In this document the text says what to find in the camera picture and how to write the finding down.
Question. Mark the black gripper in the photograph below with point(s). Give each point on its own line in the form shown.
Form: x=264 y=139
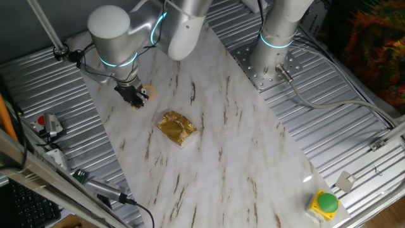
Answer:
x=128 y=89

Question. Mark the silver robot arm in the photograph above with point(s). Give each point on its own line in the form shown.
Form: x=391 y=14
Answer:
x=109 y=35

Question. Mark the gold foil packet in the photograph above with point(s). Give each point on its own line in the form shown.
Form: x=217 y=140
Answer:
x=175 y=128

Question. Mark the red emergency stop button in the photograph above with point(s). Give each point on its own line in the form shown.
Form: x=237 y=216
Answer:
x=41 y=120

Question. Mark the marble pattern mat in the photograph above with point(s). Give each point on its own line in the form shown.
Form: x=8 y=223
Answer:
x=237 y=158

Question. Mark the aluminium robot mounting plate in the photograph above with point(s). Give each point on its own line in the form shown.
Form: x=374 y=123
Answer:
x=253 y=76

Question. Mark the silver stand pole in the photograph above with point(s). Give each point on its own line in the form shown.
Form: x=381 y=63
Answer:
x=47 y=25

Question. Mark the orange pole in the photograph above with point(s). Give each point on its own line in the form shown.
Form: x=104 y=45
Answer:
x=6 y=117

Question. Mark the brown cardboard box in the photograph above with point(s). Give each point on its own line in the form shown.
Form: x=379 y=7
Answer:
x=68 y=221

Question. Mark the black keyboard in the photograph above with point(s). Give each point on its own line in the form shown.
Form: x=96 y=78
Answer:
x=31 y=206

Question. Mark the white sign with red print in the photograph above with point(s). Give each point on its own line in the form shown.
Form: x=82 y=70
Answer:
x=311 y=22

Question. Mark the green button in yellow box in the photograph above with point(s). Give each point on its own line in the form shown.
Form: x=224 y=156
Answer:
x=326 y=204

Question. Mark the small metal tag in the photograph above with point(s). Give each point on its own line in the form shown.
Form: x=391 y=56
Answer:
x=345 y=181

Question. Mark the colourful patterned cloth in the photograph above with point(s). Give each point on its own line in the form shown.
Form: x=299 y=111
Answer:
x=373 y=47

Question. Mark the aluminium profile bar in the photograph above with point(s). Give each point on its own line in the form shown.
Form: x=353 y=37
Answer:
x=395 y=130

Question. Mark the silver camera bracket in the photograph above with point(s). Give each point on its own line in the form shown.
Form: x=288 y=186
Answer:
x=101 y=77

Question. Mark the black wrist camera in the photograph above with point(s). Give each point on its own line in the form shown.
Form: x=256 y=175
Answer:
x=75 y=56

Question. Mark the small silver camera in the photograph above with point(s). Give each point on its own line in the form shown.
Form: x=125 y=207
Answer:
x=52 y=125

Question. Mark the silver ribbed camera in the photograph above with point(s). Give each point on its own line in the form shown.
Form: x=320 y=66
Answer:
x=104 y=188

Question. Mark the aluminium frame beam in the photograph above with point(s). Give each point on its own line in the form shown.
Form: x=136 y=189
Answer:
x=47 y=180

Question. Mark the metal corner bracket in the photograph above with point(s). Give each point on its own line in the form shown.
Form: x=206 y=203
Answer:
x=378 y=145

